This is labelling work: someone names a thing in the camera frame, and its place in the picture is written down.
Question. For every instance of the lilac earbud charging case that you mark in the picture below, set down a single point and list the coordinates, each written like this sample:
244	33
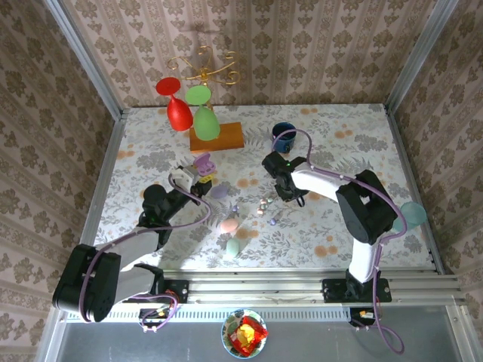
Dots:
205	164

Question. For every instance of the periwinkle earbud charging case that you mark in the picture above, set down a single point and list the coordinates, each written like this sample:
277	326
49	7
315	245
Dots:
220	192

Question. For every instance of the peach earbud charging case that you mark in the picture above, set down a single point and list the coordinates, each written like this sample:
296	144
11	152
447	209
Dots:
228	225

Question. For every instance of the mint green earbud charging case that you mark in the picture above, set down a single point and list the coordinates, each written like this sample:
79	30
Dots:
232	248

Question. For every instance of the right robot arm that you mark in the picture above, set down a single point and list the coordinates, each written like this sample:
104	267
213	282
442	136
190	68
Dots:
362	211

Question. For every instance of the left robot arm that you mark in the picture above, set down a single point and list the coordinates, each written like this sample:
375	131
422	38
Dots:
87	286

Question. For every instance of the dark blue mug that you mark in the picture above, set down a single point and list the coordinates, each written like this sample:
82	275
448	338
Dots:
288	141

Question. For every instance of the green wine glass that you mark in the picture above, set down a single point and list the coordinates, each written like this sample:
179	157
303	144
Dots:
205	124

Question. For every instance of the red wine glass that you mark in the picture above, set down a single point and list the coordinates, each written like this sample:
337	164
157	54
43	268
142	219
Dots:
180	115

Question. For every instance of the floral patterned table cover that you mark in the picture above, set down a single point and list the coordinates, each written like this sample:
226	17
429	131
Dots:
151	124

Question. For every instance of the black power connector block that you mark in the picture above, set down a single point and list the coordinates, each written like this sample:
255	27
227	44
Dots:
149	315
356	318

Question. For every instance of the teal plastic cup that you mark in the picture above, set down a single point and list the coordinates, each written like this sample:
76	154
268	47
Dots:
415	215

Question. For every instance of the red snack packet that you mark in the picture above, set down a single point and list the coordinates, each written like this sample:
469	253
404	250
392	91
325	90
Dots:
247	335

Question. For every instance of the grey metal shelf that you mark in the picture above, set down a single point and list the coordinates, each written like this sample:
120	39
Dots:
113	343

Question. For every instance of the patterned bowl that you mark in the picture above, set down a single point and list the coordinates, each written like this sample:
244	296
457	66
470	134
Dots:
226	339

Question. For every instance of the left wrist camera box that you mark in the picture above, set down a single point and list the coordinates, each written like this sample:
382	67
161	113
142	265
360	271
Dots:
179	179

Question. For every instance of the aluminium side rail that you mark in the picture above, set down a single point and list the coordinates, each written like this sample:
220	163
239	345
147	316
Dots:
111	151
400	151

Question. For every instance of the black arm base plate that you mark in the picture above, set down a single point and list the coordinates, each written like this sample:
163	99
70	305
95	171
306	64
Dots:
177	290
334	292

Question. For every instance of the aluminium front rail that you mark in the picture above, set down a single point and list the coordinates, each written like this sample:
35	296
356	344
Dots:
256	286

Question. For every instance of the aluminium corner post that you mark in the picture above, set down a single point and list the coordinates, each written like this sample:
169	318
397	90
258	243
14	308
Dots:
87	60
419	56

